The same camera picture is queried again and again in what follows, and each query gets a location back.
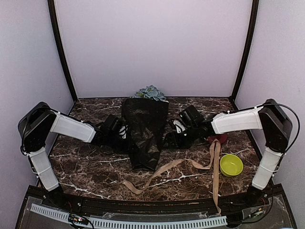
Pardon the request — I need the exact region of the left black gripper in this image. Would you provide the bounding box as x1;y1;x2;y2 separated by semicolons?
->
106;133;139;154

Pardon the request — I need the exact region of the black wrapping paper sheet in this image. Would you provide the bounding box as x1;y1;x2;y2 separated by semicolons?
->
122;98;169;171

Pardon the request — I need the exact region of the beige satin ribbon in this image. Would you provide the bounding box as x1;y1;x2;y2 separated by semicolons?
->
123;139;221;215

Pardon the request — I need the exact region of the blue hydrangea flower stem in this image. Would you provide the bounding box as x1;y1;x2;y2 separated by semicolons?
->
132;85;167;102

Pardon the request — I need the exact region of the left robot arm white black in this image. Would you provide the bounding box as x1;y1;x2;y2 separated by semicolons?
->
18;102;130;208

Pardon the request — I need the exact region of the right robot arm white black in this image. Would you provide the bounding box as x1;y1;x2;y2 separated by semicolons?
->
163;99;301;207

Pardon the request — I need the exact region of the red floral plate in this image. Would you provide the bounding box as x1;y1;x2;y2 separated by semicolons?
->
206;134;227;144

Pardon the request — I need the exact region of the lime green bowl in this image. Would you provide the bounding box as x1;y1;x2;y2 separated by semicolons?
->
220;154;244;177

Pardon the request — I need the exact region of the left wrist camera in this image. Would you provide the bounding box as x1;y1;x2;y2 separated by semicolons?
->
118;125;130;139

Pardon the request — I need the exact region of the black front table rail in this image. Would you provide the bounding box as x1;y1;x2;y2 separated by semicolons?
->
59;190;253;215

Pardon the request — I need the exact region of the grey slotted cable duct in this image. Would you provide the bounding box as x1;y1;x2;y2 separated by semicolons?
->
30;204;227;229

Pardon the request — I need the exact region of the right black frame post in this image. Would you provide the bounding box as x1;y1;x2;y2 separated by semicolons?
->
230;0;259;103

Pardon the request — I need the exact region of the black frame post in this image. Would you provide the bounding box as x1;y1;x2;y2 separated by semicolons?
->
47;0;78;103
230;0;259;103

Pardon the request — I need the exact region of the left black frame post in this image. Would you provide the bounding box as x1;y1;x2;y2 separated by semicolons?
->
47;0;78;103

